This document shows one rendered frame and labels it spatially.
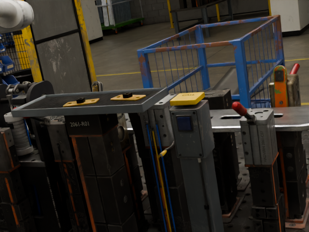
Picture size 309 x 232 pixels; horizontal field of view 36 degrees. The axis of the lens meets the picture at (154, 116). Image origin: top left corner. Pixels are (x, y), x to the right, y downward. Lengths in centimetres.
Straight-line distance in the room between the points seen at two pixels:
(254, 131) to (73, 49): 412
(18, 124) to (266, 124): 73
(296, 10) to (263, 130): 812
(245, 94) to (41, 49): 222
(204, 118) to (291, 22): 828
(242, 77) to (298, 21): 604
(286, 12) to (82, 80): 505
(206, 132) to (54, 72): 389
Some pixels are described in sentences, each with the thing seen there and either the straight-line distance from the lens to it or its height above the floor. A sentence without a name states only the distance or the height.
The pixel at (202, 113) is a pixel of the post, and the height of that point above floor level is 112.
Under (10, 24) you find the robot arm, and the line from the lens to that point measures 177.
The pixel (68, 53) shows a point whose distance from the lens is 507.
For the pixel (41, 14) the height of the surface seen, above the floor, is 129.
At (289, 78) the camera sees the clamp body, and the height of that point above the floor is 106.
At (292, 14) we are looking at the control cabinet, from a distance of 924.
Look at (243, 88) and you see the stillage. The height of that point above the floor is 62.
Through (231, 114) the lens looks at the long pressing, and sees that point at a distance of 140.
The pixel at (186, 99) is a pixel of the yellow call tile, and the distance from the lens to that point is 100.
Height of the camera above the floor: 141
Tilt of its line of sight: 16 degrees down
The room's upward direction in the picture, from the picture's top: 10 degrees counter-clockwise
